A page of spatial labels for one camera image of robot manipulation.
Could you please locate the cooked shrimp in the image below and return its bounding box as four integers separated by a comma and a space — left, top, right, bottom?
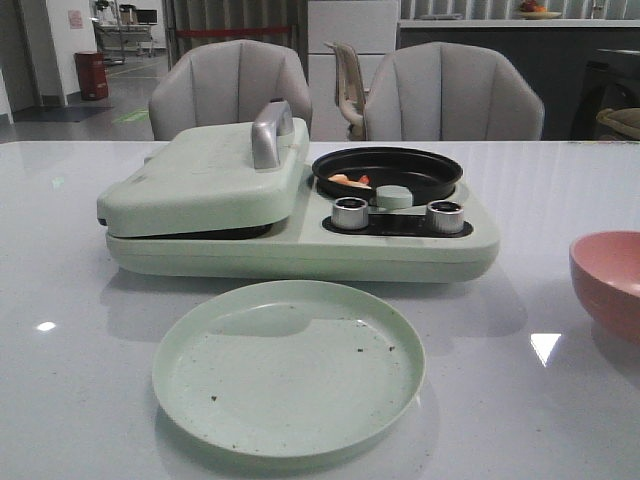
328, 173, 372, 190

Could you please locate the green breakfast maker lid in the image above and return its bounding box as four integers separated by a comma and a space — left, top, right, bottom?
97, 101, 309, 238

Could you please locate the green breakfast maker base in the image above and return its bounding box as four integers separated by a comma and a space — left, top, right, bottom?
106, 166, 500, 283

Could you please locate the left silver control knob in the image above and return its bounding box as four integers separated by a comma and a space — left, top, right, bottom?
331, 197, 369, 230

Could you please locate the silver control knob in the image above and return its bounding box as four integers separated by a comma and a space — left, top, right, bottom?
331, 197, 369, 230
426, 200, 465, 235

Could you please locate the right silver control knob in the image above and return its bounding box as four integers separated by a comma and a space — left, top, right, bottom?
426, 200, 465, 235

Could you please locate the black round frying pan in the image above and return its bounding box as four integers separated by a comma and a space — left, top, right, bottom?
312, 146, 463, 206

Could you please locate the light green round plate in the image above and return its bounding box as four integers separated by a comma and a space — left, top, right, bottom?
152, 280, 425, 459

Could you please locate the beige office chair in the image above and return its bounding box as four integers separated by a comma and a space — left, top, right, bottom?
325, 42, 367, 141

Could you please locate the left grey upholstered chair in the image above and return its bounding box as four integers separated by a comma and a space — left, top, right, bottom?
148, 39, 313, 141

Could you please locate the grey upholstered chair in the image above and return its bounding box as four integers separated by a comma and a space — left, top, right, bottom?
364, 42, 545, 141
148, 39, 313, 141

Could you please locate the right grey upholstered chair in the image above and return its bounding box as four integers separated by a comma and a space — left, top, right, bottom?
364, 42, 545, 141

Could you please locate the white cabinet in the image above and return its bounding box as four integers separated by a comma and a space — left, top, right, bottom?
307, 1, 401, 142

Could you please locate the red trash bin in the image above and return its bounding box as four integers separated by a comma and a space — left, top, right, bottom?
74, 51, 109, 100

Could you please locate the pink bowl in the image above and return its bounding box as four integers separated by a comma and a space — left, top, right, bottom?
569, 231, 639, 344

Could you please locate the fruit bowl on counter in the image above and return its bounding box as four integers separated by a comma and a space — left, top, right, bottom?
516, 0, 562, 20

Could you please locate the grey counter with white top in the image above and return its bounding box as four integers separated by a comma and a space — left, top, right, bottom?
398, 19, 639, 140

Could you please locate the beige cushion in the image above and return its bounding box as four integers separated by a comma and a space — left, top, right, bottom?
596, 107, 640, 140

